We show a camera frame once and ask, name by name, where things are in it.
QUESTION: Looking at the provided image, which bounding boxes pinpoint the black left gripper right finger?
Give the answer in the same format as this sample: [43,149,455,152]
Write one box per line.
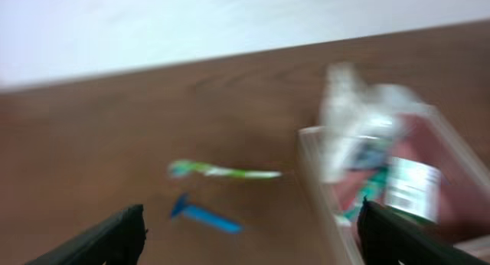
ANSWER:
[357,199,487,265]

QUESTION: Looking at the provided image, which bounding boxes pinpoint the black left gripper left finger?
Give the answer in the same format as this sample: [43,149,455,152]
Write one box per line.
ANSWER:
[27,204,147,265]

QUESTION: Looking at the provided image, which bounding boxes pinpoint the Dettol foam soap bottle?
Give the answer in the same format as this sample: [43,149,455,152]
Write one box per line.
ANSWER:
[345,84,422,171]

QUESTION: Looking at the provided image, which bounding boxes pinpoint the white Pantene tube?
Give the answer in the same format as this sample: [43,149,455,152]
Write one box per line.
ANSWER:
[319,62,364,183]

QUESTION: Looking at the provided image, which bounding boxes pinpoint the teal Colgate toothpaste tube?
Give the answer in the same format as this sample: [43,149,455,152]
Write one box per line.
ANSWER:
[334,167,389,227]

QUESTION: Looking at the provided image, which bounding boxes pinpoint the green white soap bar pack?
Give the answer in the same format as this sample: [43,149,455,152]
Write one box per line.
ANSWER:
[384,157,441,223]

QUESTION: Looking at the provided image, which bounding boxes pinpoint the blue disposable razor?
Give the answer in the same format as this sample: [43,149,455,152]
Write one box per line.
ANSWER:
[170,194,242,234]

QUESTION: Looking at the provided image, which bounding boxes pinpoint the white box pink interior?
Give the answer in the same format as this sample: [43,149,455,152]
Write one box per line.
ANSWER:
[299,105,489,265]

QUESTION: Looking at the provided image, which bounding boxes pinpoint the green white toothbrush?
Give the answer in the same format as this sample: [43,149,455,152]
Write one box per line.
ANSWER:
[168,160,283,179]

